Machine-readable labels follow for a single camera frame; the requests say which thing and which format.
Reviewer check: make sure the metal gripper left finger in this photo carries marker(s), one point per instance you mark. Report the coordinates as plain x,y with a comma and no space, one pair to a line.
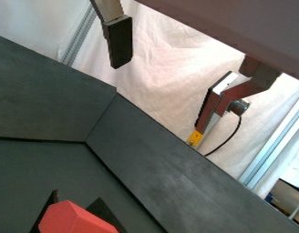
116,25

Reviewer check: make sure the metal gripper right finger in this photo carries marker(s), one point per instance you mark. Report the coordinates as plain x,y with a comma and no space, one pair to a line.
225,96

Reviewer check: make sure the red hexagonal prism bar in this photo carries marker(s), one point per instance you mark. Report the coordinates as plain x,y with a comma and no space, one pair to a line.
68,218

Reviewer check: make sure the white backdrop cloth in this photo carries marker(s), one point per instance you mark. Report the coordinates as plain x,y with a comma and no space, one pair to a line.
176,64

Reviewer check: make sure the aluminium frame profile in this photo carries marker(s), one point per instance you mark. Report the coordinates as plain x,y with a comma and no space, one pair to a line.
76,36
271,149

